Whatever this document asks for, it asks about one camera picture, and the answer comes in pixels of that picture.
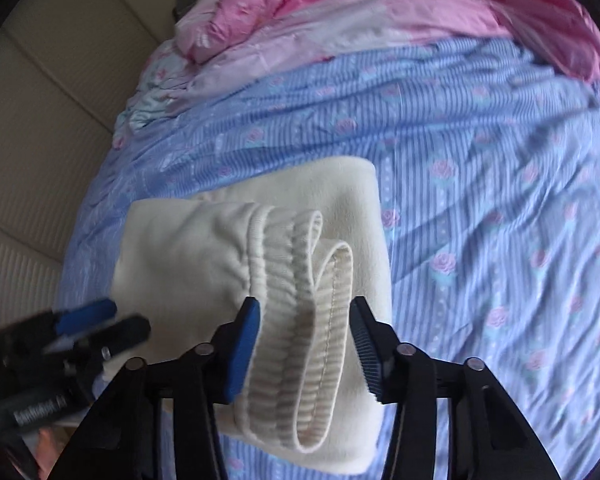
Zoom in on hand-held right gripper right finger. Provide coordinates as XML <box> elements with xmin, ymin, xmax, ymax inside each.
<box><xmin>350</xmin><ymin>296</ymin><xmax>556</xmax><ymax>480</ymax></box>

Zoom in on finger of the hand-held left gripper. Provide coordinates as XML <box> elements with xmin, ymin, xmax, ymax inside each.
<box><xmin>45</xmin><ymin>299</ymin><xmax>118</xmax><ymax>341</ymax></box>
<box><xmin>62</xmin><ymin>314</ymin><xmax>152</xmax><ymax>361</ymax></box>

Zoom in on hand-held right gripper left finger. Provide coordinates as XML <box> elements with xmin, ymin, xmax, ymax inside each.
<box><xmin>70</xmin><ymin>296</ymin><xmax>262</xmax><ymax>480</ymax></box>

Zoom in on cream fleece pants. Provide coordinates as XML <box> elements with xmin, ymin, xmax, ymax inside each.
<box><xmin>107</xmin><ymin>156</ymin><xmax>393</xmax><ymax>476</ymax></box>

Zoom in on person's left hand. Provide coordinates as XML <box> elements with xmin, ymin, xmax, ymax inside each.
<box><xmin>36</xmin><ymin>429</ymin><xmax>70</xmax><ymax>467</ymax></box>

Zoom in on beige ribbed mat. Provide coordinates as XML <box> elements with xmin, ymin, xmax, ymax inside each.
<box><xmin>0</xmin><ymin>225</ymin><xmax>81</xmax><ymax>331</ymax></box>

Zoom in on blue striped floral bed sheet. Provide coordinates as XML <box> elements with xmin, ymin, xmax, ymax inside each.
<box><xmin>55</xmin><ymin>35</ymin><xmax>600</xmax><ymax>480</ymax></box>

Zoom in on pale floral cloth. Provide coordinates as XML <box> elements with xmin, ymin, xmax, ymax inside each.
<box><xmin>112</xmin><ymin>40</ymin><xmax>221</xmax><ymax>148</ymax></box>

